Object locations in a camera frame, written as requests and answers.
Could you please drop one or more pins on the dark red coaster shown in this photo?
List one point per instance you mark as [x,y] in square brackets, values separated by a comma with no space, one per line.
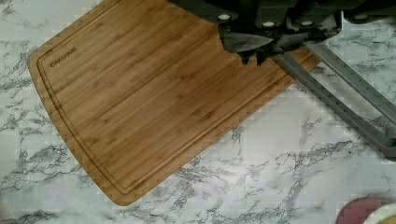
[357,211]

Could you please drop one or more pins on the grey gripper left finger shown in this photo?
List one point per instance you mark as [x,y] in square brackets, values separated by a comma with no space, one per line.
[355,81]

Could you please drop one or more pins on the white cup rim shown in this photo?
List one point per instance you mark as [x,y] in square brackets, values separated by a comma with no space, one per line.
[383,215]

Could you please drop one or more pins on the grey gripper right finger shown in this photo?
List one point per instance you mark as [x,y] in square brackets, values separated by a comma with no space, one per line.
[372,135]

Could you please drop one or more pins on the bamboo cutting board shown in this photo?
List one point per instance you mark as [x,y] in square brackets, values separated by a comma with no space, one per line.
[137,88]

